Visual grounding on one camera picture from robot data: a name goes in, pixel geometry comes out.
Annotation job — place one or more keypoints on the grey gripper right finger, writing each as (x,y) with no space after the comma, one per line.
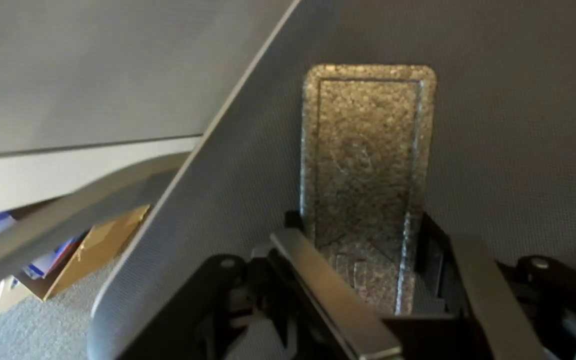
(495,306)

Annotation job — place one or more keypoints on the blue package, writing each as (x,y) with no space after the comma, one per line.
(45,262)

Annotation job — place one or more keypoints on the large white board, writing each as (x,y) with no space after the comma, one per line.
(515,133)

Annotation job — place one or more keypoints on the grey felt whiteboard duster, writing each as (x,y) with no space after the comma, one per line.
(369,166)

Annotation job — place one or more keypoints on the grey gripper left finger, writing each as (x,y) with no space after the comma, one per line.
(335,292)

